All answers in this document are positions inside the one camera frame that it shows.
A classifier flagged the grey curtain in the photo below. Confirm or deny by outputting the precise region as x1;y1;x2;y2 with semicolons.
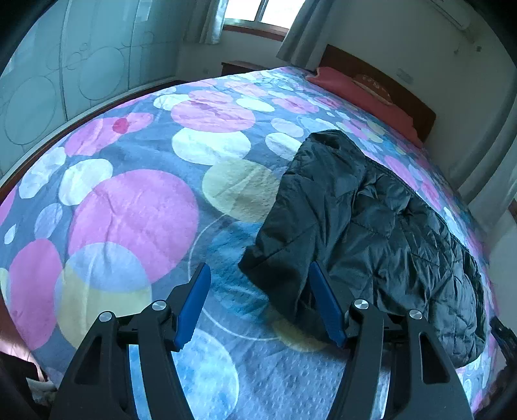
456;117;517;227
200;0;234;46
277;0;341;68

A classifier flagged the wooden nightstand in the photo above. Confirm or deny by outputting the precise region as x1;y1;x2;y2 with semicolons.
221;60;270;77

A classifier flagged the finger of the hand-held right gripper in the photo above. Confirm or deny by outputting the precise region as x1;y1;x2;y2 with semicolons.
490;317;514;366

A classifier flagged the red pillow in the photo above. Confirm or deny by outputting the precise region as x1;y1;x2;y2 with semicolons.
306;67;425;147

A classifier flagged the small patterned cushion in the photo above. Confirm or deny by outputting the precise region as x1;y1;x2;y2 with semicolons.
351;74;395;106

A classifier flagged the black quilted jacket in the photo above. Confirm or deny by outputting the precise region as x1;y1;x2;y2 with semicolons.
238;130;491;368

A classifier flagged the glass door wardrobe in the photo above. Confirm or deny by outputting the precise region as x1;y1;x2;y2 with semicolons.
0;0;183;194

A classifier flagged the dotted purple blanket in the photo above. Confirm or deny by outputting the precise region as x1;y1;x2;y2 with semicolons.
0;67;505;420

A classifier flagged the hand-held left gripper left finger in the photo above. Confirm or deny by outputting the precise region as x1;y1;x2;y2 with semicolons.
48;263;212;420

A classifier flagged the window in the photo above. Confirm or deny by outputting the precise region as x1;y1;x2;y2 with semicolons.
224;0;308;30

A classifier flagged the white air conditioner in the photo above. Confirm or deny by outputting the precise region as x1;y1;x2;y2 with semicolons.
427;0;474;30

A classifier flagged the wooden headboard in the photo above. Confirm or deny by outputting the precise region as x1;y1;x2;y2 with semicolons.
319;44;437;142

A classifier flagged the wooden window sill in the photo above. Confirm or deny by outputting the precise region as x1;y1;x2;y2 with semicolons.
223;24;290;42

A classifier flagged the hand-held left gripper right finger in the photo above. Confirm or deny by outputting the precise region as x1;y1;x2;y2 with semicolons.
309;260;473;420

